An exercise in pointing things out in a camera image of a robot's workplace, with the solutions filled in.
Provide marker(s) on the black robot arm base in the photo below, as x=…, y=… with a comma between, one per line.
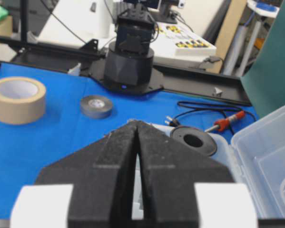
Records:
x=130, y=47

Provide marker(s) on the clear plastic toolbox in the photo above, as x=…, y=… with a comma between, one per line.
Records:
x=255, y=156

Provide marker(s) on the beige packing tape roll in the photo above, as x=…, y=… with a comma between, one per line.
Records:
x=22, y=100

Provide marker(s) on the red handled soldering iron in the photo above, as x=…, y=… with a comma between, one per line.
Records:
x=223, y=124

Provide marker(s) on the blue table mat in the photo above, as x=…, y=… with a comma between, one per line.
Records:
x=25, y=149

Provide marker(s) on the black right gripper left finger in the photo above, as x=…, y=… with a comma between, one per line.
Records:
x=102, y=175

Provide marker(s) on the white box with yellow parts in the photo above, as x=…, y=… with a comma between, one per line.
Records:
x=178, y=41

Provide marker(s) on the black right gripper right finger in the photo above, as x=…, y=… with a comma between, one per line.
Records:
x=169, y=172

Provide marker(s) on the green board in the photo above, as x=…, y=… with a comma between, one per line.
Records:
x=264, y=83

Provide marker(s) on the black solder spool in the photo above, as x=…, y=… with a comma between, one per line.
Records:
x=195, y=139

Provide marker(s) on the grey electrical tape roll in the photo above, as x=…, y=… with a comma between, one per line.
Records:
x=96, y=106

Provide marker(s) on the black aluminium frame rail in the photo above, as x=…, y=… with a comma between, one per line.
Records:
x=185, y=81

